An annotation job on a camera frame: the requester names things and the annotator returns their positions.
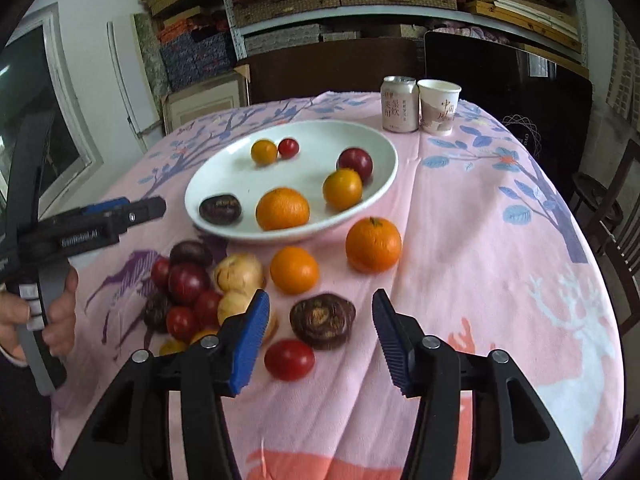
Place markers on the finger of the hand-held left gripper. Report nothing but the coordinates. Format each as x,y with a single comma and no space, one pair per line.
107,206
145,208

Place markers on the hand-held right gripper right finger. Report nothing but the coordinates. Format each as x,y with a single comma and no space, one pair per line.
387,335

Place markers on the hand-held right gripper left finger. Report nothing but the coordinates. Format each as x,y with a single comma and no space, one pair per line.
250,340

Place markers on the small red cherry tomato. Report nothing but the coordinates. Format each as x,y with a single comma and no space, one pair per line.
160,272
207,307
181,323
288,147

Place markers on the dark red plum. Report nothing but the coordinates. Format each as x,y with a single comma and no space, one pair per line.
356,161
187,282

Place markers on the large orange with stem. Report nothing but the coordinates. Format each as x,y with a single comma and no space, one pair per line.
373,244

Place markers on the white plate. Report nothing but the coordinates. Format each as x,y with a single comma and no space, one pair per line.
310,170

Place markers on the person's left hand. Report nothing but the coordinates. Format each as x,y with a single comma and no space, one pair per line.
62,310

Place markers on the dark purple passion fruit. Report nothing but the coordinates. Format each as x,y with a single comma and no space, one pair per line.
220,209

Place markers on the small yellow tomato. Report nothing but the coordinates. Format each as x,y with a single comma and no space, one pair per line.
263,151
172,347

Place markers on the dark wrinkled passion fruit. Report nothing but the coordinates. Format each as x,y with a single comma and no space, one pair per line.
156,312

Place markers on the pink printed blanket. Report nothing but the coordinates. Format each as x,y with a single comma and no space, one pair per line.
475,260

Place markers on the framed picture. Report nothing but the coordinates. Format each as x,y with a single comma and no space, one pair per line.
205,102

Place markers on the white board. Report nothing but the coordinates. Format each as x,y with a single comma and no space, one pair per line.
125,85

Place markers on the small yellow orange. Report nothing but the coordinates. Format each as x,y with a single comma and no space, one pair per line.
342,189

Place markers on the marble slab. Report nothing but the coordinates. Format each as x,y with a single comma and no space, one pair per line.
150,55

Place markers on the stack of blue patterned boxes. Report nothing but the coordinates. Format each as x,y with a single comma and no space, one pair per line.
195,60

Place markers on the row of grey patterned boxes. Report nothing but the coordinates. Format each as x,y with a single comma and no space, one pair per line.
280,40

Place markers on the dark wooden board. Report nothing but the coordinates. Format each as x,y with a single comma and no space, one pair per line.
325,75

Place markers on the pink drink can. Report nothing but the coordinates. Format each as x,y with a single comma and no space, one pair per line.
400,105

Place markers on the printed paper cup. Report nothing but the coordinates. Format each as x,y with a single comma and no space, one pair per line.
439,107

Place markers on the dark wooden chair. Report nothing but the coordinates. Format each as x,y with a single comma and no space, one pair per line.
610,210

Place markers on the white metal shelf rack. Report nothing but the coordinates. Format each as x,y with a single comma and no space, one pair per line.
350,12

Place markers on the stack of flat wooden cases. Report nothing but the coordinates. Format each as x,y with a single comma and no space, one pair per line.
525,12

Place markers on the white window frame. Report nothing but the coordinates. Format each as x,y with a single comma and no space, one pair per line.
62,85

